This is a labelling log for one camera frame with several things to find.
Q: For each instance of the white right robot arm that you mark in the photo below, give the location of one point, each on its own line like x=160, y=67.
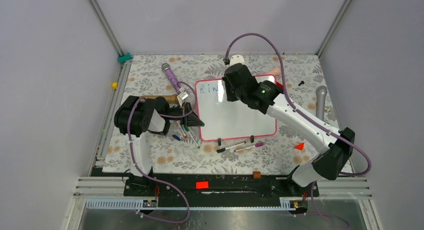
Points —
x=334, y=146

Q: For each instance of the green capped marker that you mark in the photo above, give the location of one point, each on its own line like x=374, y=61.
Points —
x=191, y=136

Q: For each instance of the red tape label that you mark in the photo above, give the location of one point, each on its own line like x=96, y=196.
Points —
x=202, y=185

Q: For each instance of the blue marker cap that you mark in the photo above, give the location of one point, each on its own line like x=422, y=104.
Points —
x=176, y=137

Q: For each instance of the brown small block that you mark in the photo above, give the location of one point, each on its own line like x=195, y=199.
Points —
x=256, y=175

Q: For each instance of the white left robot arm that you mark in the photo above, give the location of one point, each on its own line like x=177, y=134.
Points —
x=138, y=116

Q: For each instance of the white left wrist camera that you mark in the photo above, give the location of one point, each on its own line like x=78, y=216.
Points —
x=182, y=97

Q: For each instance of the pink framed whiteboard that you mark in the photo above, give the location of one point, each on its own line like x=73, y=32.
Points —
x=228, y=120

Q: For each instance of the black capped marker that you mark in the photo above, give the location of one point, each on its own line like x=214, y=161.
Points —
x=230, y=147

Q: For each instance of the red capped marker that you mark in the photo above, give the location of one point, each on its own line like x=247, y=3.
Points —
x=181, y=130

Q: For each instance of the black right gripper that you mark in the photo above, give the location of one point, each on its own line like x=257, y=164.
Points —
x=230, y=97

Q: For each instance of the silver toy microphone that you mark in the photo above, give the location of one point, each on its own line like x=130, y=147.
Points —
x=321, y=93

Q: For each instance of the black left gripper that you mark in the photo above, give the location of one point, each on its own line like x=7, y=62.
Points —
x=193, y=120

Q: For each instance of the green corner clamp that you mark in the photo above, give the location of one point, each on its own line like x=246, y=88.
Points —
x=125, y=58

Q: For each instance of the purple glitter microphone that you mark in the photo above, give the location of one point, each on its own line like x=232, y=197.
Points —
x=171, y=77

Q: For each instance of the orange triangle block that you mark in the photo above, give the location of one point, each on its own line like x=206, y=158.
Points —
x=300, y=146

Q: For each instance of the purple capped marker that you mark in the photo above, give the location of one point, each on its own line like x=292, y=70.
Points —
x=250, y=147

